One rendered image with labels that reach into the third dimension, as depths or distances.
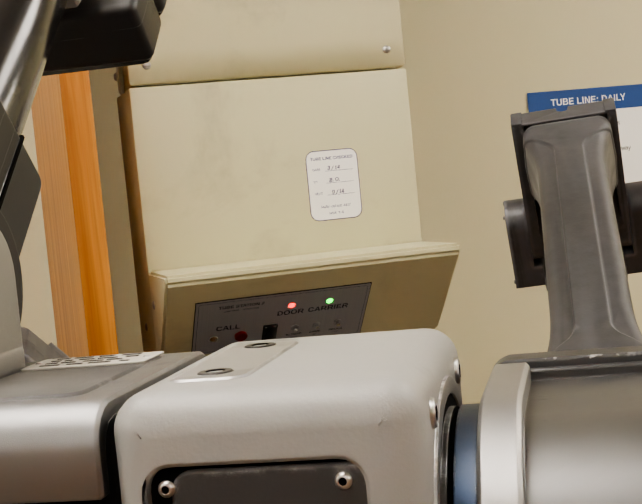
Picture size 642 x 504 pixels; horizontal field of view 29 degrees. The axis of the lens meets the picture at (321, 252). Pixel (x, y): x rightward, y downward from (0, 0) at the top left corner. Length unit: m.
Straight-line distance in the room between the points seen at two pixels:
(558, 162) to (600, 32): 1.21
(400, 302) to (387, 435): 1.02
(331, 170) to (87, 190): 0.30
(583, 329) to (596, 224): 0.11
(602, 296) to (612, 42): 1.38
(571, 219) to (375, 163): 0.67
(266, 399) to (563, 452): 0.10
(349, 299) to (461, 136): 0.65
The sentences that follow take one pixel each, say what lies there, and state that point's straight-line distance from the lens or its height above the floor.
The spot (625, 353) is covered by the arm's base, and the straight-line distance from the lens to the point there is 0.50.
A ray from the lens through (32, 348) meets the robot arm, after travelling 1.11.
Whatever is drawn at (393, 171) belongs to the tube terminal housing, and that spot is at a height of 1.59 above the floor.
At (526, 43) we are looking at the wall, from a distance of 2.00.
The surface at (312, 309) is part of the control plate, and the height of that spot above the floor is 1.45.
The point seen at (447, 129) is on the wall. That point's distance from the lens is 1.94.
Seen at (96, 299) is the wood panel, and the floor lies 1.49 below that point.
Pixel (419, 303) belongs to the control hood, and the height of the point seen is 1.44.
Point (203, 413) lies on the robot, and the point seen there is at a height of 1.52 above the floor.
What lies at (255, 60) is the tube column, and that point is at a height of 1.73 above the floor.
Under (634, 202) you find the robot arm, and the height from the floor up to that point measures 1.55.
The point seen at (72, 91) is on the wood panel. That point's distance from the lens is 1.28.
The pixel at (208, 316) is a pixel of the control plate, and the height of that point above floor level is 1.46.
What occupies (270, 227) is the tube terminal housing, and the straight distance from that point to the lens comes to 1.40.
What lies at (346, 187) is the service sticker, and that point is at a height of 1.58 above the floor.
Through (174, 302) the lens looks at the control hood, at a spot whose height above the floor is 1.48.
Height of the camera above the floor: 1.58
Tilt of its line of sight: 3 degrees down
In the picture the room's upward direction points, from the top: 6 degrees counter-clockwise
